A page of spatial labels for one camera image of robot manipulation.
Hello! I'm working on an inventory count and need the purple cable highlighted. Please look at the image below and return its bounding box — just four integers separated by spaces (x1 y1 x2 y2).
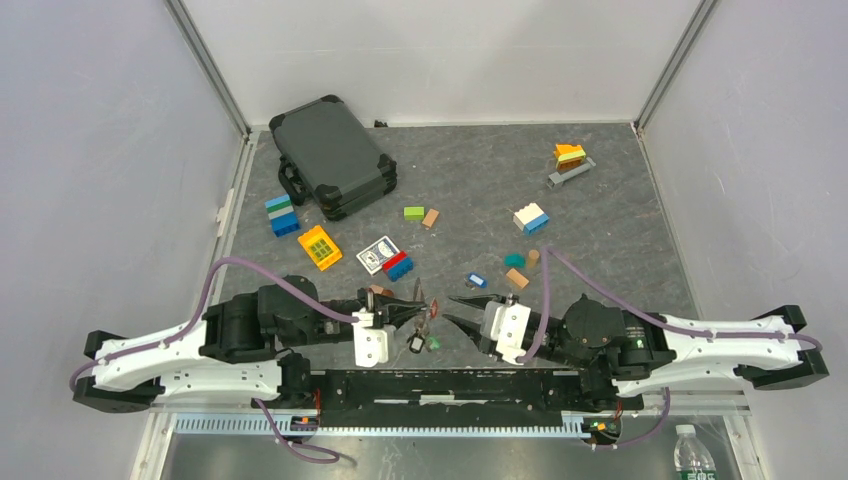
519 247 824 452
68 256 362 464

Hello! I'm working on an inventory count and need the metal keyring plate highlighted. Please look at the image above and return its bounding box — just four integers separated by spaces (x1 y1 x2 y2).
410 278 429 339

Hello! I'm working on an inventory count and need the yellow lego plate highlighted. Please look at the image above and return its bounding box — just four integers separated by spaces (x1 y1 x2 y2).
298 225 343 271

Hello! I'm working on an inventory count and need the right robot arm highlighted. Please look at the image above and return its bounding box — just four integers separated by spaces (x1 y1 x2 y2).
445 295 829 408

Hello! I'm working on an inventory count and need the orange wooden block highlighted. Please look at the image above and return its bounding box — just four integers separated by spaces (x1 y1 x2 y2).
505 268 529 290

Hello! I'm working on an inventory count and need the tan wooden cylinder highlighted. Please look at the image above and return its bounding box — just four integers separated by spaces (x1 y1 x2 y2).
526 249 541 269

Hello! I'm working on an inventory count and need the tan wooden block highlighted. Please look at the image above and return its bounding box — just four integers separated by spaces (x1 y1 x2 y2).
421 209 440 229

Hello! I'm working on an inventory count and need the blue green white lego stack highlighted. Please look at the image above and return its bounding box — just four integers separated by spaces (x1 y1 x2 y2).
265 194 301 238

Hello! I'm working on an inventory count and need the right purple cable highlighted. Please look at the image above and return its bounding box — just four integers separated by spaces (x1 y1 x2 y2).
519 247 824 452

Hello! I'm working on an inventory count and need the grey lego piece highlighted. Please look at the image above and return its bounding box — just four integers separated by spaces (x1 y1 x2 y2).
546 157 596 189

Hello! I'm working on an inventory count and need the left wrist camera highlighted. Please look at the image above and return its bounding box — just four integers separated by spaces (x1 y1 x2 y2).
352 309 397 368

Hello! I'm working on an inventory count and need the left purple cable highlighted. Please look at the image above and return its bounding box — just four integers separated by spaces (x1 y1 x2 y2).
68 256 362 464

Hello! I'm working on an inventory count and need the teal wooden block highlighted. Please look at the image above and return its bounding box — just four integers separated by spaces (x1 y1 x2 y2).
504 253 526 269

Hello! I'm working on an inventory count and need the plastic water bottle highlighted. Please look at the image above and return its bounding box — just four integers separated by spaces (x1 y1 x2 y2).
673 424 718 480

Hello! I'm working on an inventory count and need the white blue lego block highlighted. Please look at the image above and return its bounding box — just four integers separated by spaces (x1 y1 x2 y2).
513 203 549 235

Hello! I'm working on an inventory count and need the red blue lego block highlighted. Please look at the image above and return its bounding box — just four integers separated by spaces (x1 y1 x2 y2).
382 251 414 282

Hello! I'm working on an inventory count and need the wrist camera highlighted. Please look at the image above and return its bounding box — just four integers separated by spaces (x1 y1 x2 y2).
352 309 397 368
481 301 532 366

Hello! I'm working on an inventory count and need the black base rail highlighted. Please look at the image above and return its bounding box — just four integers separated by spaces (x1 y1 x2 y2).
265 367 644 428

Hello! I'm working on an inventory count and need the black key fob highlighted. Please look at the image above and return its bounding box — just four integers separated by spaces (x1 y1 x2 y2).
407 335 426 354

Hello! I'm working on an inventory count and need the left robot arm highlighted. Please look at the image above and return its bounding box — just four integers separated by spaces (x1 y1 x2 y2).
72 275 427 413

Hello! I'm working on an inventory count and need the playing card box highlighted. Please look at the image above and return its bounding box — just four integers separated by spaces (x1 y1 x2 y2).
356 235 400 276

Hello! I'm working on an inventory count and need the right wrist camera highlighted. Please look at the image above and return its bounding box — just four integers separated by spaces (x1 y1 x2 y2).
481 301 532 366

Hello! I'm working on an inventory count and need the green lego brick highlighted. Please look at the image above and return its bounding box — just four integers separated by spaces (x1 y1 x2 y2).
403 206 426 221

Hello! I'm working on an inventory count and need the blue key tag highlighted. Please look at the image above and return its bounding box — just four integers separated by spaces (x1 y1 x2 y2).
465 272 488 289

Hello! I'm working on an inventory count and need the white cable duct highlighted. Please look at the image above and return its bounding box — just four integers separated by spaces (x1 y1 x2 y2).
174 413 590 440

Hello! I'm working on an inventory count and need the black hard case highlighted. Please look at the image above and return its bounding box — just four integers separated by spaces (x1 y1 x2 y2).
269 94 398 221

